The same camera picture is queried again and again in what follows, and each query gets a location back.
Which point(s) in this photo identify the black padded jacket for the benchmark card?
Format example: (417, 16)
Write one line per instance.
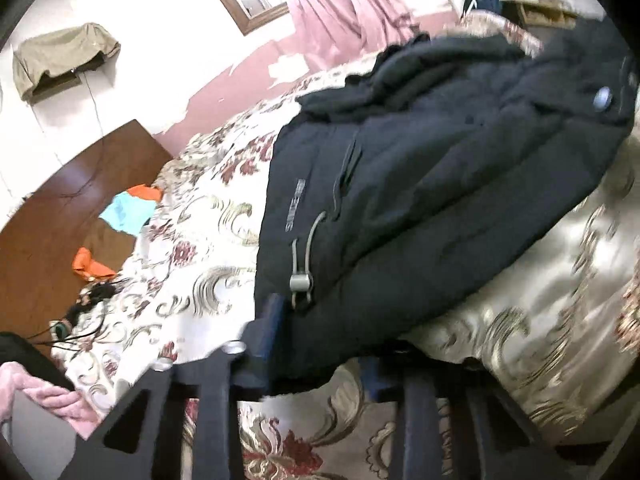
(425, 185)

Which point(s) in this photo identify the dark blue backpack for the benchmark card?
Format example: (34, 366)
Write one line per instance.
(485, 0)

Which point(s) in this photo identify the khaki cloth cover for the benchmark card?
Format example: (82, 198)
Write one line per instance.
(60, 50)

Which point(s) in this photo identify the floral bedspread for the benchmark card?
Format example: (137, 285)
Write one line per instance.
(200, 240)

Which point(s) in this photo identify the pink knotted curtain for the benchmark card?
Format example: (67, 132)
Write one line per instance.
(385, 15)
(320, 10)

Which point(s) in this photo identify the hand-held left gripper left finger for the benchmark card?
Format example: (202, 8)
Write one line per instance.
(270, 340)

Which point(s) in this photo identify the light blue garment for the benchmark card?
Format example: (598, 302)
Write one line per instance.
(125, 212)

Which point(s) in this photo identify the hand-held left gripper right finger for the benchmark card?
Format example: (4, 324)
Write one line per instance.
(380, 385)

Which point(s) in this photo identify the orange garment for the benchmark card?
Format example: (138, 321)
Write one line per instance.
(90, 265)

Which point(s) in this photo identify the wooden headboard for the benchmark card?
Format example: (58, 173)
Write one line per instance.
(60, 220)

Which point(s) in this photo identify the wooden shelf desk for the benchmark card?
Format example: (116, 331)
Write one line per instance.
(550, 12)

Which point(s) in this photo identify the pink fuzzy garment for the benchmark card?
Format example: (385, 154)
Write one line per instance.
(45, 395)

